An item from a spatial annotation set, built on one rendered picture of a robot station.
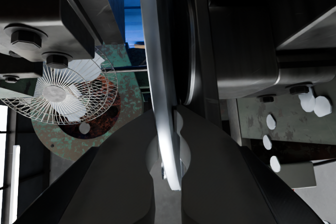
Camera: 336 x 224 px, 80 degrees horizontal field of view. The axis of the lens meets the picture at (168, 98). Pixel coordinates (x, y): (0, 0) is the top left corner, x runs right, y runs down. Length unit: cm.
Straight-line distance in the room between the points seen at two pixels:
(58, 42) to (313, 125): 29
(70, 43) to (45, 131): 151
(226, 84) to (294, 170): 35
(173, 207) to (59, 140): 589
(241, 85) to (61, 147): 157
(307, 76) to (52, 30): 24
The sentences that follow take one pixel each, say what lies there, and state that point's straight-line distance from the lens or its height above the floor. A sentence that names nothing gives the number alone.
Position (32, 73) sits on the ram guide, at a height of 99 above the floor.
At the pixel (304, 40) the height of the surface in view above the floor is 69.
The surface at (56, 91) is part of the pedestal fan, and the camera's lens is 108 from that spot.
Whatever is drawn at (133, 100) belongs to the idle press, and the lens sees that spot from 156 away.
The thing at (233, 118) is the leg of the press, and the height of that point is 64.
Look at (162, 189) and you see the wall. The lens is 706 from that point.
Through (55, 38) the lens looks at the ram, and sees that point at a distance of 24.
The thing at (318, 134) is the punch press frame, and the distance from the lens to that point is 27.
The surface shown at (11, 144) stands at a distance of 603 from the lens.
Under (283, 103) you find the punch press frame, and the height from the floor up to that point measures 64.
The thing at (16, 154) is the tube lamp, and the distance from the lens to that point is 407.
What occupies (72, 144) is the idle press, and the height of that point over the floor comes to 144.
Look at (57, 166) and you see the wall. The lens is 759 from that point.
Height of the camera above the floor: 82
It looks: 3 degrees down
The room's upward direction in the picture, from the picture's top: 93 degrees counter-clockwise
